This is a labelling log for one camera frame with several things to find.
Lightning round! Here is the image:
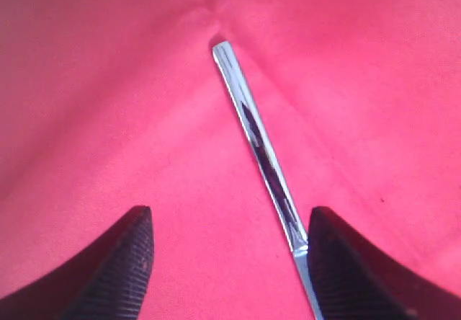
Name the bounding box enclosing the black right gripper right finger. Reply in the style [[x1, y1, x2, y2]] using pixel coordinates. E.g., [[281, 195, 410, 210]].
[[308, 207, 460, 319]]

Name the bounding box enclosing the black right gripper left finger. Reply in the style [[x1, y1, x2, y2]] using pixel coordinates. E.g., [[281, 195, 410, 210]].
[[1, 205, 154, 319]]

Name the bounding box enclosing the red scalloped table cloth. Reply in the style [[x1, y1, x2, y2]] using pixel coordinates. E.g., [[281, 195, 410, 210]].
[[1, 0, 460, 319]]

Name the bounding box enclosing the steel table knife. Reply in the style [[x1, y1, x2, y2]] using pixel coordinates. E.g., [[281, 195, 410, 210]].
[[212, 41, 324, 319]]

